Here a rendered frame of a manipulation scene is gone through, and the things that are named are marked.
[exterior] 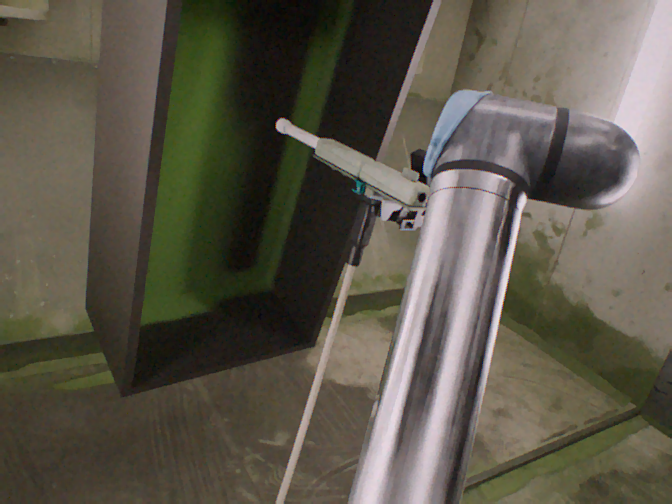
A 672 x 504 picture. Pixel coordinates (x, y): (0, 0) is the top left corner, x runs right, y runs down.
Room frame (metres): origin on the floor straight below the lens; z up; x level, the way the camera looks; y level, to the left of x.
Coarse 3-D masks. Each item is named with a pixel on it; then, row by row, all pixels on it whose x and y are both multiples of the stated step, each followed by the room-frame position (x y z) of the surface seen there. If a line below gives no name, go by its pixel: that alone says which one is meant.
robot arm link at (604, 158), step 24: (576, 120) 0.64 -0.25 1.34; (600, 120) 0.66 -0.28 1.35; (576, 144) 0.62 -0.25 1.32; (600, 144) 0.63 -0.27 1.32; (624, 144) 0.65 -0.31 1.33; (576, 168) 0.62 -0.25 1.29; (600, 168) 0.62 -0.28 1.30; (624, 168) 0.64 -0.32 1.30; (552, 192) 0.63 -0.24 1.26; (576, 192) 0.63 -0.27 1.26; (600, 192) 0.63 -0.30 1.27; (624, 192) 0.67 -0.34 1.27
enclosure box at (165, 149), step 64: (128, 0) 1.06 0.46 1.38; (192, 0) 1.31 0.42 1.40; (256, 0) 1.41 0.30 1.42; (320, 0) 1.53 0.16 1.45; (384, 0) 1.44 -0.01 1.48; (128, 64) 1.06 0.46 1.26; (192, 64) 1.35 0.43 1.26; (256, 64) 1.46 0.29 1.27; (320, 64) 1.59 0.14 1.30; (384, 64) 1.40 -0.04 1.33; (128, 128) 1.05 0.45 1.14; (192, 128) 1.39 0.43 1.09; (256, 128) 1.52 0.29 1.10; (320, 128) 1.57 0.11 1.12; (384, 128) 1.37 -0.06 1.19; (128, 192) 1.05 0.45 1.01; (192, 192) 1.44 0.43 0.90; (256, 192) 1.58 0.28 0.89; (320, 192) 1.53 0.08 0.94; (128, 256) 1.04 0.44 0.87; (192, 256) 1.50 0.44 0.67; (256, 256) 1.66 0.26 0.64; (320, 256) 1.49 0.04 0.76; (128, 320) 1.03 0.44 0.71; (192, 320) 1.40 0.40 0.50; (256, 320) 1.49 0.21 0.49; (320, 320) 1.43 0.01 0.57; (128, 384) 1.07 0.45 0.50
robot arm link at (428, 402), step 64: (448, 128) 0.64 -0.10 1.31; (512, 128) 0.63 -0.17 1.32; (448, 192) 0.60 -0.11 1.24; (512, 192) 0.60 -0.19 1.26; (448, 256) 0.54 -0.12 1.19; (448, 320) 0.49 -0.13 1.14; (384, 384) 0.47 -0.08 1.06; (448, 384) 0.45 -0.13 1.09; (384, 448) 0.42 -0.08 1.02; (448, 448) 0.42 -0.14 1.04
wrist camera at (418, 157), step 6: (420, 150) 1.10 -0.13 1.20; (414, 156) 1.09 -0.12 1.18; (420, 156) 1.08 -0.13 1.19; (414, 162) 1.09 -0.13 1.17; (420, 162) 1.08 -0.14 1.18; (414, 168) 1.10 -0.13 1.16; (420, 168) 1.08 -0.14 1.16; (420, 174) 1.09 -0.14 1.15; (420, 180) 1.10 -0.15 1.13; (426, 180) 1.08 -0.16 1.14
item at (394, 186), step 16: (288, 128) 1.25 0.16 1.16; (320, 144) 1.13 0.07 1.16; (336, 144) 1.11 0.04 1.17; (320, 160) 1.13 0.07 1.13; (336, 160) 1.08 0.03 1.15; (352, 160) 1.05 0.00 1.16; (368, 160) 1.05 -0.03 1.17; (352, 176) 1.04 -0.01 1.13; (368, 176) 1.00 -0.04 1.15; (384, 176) 0.97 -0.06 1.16; (400, 176) 0.96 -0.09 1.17; (416, 176) 0.94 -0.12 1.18; (368, 192) 0.99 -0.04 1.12; (384, 192) 0.97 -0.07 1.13; (400, 192) 0.93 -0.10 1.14; (416, 192) 0.92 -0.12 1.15; (368, 208) 1.00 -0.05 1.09; (416, 208) 0.92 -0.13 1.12; (368, 224) 1.00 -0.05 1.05; (352, 240) 1.01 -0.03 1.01; (368, 240) 1.01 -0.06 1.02; (352, 256) 1.00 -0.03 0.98
